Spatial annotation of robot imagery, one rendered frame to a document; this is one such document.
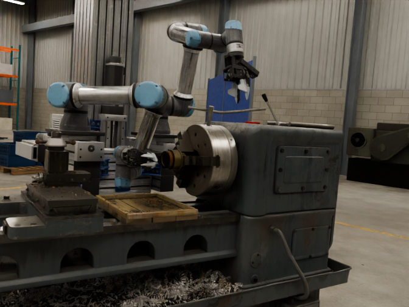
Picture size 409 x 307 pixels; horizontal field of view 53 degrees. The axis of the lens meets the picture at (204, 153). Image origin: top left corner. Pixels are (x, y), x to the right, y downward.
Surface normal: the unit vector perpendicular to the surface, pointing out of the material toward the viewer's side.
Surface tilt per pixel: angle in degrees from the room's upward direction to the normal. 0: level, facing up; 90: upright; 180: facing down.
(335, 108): 90
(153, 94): 90
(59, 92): 90
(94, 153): 90
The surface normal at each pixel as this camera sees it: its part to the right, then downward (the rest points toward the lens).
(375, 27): -0.66, 0.01
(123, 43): 0.65, 0.11
